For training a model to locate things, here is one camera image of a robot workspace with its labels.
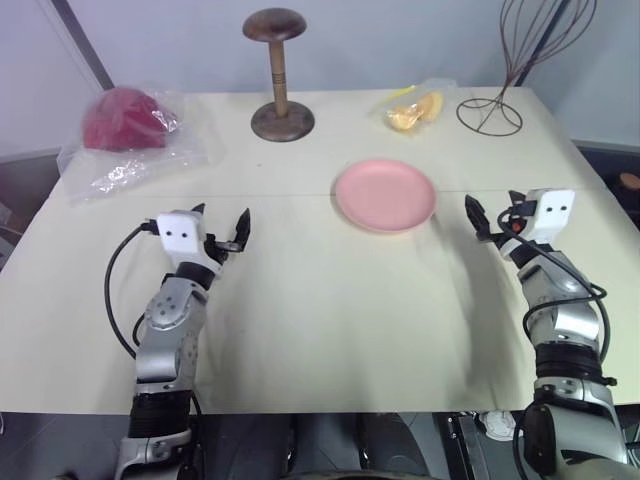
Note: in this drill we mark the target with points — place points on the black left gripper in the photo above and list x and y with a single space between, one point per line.
216 248

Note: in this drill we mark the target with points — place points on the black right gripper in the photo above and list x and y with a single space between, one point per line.
520 212

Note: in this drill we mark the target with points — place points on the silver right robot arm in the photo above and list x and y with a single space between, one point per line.
565 320

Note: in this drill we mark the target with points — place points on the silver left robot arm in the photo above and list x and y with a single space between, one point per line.
165 310

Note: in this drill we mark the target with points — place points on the pink round plate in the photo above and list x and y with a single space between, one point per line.
385 195

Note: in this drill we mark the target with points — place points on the red item in plastic bag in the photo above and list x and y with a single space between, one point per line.
125 175

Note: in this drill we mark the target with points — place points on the dark side furniture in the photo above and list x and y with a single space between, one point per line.
610 210

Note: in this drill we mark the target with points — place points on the small clear zip bag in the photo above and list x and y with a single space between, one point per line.
440 86

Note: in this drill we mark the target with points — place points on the brown round knob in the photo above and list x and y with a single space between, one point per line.
630 180

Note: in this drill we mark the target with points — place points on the red knitted hat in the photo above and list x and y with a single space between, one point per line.
120 120

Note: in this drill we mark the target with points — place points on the brown wooden hat stand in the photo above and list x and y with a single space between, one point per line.
278 65

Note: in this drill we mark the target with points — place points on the white crumpled object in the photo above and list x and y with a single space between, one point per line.
497 424

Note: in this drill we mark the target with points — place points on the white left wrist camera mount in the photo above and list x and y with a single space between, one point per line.
181 235

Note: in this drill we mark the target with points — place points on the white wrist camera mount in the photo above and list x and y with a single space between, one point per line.
181 235
552 212

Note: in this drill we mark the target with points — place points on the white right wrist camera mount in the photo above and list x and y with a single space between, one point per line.
552 212

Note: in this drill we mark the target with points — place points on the grey slanted frame post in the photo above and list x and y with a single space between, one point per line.
85 45

